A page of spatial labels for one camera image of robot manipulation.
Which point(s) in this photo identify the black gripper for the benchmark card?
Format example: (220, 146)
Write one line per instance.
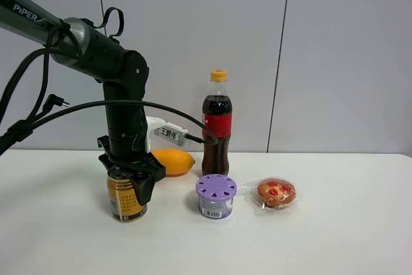
(139, 162)

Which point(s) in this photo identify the gold energy drink can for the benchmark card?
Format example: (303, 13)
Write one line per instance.
(124, 204)

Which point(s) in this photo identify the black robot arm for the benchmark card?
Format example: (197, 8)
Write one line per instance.
(79, 44)

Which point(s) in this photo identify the yellow mango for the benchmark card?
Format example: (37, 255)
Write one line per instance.
(175, 161)

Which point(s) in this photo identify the purple air freshener tub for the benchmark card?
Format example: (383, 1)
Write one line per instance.
(216, 194)

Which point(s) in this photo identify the cola bottle yellow cap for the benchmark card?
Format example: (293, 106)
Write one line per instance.
(217, 116)

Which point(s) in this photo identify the wrapped strawberry muffin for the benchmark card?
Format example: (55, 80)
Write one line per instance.
(270, 194)

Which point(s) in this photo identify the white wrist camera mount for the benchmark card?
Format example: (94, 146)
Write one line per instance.
(165, 130)

